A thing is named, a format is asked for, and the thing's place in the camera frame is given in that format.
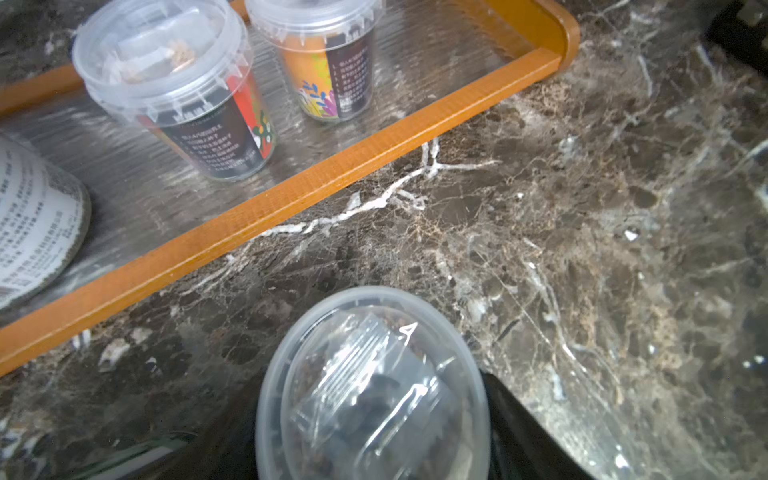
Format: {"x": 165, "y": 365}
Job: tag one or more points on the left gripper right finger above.
{"x": 520, "y": 447}

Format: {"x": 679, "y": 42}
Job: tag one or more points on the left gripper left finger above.
{"x": 226, "y": 448}

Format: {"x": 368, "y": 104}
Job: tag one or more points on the clear tub orange label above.
{"x": 372, "y": 383}

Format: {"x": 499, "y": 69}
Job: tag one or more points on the orange three-tier wooden shelf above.
{"x": 155, "y": 219}

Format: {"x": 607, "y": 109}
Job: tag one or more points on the white-lid grey text can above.
{"x": 45, "y": 215}

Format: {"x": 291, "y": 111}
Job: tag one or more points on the clear tub red label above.
{"x": 183, "y": 71}

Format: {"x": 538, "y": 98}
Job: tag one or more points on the clear tub dark label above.
{"x": 327, "y": 51}

